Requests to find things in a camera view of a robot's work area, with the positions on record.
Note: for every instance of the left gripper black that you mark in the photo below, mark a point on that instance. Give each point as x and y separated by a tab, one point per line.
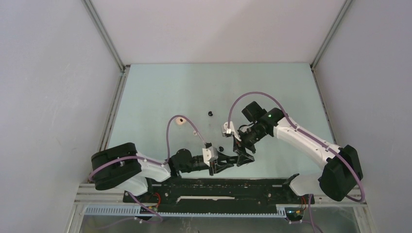
218	165

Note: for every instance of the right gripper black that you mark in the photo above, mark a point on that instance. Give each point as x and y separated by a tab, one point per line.
243	158

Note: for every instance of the pink earbud charging case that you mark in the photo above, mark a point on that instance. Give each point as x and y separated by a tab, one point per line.
180	121

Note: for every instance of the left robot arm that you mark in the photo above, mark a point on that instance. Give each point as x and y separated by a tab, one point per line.
125	168

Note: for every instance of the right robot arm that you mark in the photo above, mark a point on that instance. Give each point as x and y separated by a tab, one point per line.
340	165

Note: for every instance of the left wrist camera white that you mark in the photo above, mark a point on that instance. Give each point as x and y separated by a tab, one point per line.
210	154

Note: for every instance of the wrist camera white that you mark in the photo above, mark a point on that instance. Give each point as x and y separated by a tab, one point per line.
210	154
229	130

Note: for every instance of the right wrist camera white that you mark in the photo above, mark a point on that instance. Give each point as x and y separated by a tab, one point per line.
229	130

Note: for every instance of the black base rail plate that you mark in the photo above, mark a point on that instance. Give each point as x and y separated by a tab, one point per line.
222	196

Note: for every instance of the left aluminium frame post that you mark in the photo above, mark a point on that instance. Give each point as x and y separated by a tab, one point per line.
99	25

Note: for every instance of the aluminium frame post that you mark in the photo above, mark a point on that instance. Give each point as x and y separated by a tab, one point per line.
331	32
99	25

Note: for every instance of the right aluminium frame post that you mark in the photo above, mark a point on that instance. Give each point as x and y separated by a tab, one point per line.
331	32

